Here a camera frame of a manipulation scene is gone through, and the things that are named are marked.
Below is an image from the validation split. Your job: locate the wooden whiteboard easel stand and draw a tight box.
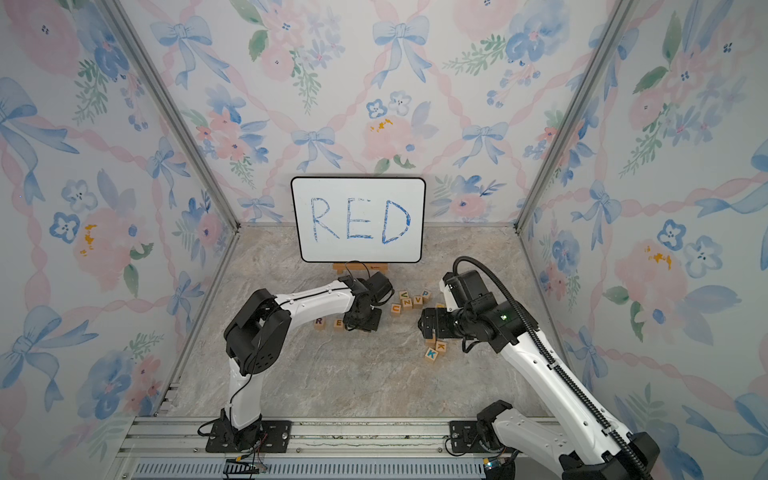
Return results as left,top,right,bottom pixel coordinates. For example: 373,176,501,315
332,262,389,275

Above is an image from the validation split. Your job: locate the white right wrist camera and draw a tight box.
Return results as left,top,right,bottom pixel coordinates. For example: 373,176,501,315
439,280,458,312

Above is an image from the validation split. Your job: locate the aluminium corner post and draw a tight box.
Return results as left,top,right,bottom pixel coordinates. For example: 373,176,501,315
515,0,636,235
95,0,241,232

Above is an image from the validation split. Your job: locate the aluminium right corner post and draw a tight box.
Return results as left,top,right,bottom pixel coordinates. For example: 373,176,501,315
515,0,636,235

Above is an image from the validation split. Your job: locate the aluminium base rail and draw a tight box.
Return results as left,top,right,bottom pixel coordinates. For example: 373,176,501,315
107,416,631,480

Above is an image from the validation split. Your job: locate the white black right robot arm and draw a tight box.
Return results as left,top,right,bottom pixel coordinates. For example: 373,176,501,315
418,270,660,479

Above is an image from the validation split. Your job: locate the wooden block letter K teal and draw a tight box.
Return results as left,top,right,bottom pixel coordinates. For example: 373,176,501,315
425,347,439,362

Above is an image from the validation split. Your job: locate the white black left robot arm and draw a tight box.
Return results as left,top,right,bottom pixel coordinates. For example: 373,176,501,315
223,272,395,433

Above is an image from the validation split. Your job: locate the aluminium left corner post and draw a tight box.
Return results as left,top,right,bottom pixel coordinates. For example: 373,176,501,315
95,0,241,232

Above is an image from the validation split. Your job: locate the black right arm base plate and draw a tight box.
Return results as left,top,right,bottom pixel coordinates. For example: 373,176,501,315
445,420,519,457

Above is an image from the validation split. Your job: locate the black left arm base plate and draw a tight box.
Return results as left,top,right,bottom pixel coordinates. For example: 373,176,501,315
205,418,293,454

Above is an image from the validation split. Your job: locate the whiteboard with blue RED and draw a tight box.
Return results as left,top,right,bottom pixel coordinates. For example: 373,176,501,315
291,176,426,264

